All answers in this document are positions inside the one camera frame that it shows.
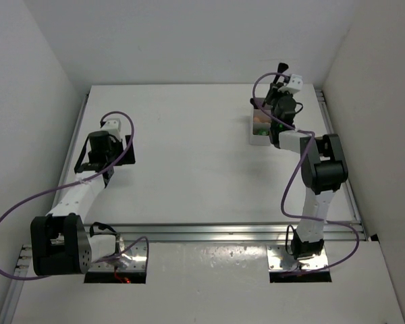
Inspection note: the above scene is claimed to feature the black brush pink handle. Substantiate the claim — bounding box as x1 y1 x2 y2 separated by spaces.
250 97 265 109

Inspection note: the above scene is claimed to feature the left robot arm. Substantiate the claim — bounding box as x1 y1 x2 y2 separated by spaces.
30 130 136 276

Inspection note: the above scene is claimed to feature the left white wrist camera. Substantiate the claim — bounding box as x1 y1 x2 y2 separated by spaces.
100 118 122 140

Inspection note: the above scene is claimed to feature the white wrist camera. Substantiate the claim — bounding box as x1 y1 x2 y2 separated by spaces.
100 118 122 140
279 74 304 95

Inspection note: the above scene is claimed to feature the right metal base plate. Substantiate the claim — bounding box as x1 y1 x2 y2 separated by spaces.
267 244 328 273

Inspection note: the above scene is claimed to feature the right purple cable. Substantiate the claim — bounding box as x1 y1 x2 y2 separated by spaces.
252 72 360 276

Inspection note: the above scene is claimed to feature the large black makeup brush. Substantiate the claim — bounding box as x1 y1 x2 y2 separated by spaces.
273 62 289 84

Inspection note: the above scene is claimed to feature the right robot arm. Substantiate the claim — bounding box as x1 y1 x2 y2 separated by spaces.
263 82 348 259

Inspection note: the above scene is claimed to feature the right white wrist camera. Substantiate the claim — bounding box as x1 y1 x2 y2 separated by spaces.
279 74 304 95

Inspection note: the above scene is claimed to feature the metal base plate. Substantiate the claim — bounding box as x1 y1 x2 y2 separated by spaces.
267 244 328 273
88 236 149 273

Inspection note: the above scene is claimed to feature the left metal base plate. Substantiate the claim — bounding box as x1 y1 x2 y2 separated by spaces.
88 236 149 273

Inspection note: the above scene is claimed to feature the aluminium rail frame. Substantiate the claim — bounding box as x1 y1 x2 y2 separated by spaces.
0 84 366 323

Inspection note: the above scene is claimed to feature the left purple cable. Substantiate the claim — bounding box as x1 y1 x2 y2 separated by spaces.
0 111 150 281

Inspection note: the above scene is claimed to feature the white divided organizer box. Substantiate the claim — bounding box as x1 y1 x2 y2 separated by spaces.
249 103 272 146

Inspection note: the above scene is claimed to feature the green tube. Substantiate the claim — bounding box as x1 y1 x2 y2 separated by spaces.
256 129 269 136

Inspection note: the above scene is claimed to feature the purple cable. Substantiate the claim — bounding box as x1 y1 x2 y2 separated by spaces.
252 72 360 276
0 111 150 281

